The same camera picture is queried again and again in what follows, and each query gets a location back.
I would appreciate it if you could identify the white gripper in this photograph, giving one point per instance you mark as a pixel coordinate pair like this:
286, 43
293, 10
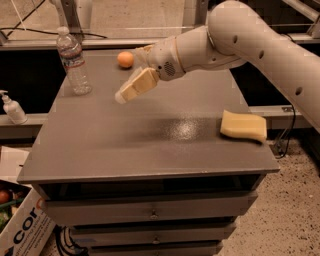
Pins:
164, 59

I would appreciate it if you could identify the clear plastic water bottle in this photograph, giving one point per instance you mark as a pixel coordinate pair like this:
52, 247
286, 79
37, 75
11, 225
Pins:
71, 55

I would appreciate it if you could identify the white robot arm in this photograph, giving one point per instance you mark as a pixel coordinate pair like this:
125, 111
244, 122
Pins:
234, 34

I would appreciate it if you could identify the white pump dispenser bottle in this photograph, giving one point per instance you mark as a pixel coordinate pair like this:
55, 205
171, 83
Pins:
13, 109

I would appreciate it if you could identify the orange fruit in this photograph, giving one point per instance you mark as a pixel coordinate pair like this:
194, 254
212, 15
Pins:
125, 59

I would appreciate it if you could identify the grey drawer cabinet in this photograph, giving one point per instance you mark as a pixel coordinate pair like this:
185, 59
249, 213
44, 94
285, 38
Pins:
152, 177

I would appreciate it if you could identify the yellow sponge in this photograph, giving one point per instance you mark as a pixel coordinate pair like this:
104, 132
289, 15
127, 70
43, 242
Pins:
244, 126

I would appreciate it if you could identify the white cardboard box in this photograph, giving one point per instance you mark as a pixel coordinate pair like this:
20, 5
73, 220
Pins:
29, 229

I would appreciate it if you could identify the metal frame rail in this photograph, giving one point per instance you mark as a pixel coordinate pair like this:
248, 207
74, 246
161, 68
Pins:
116, 43

